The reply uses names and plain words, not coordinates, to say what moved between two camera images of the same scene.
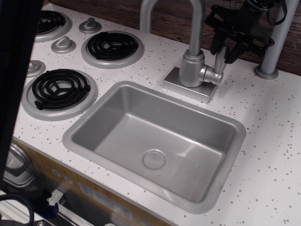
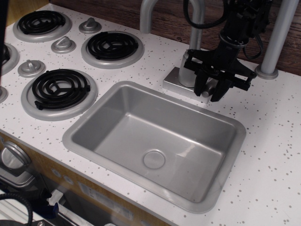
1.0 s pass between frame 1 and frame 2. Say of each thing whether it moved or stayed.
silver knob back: stayed
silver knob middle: stayed
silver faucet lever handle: moved
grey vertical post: stayed
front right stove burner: stayed
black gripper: moved
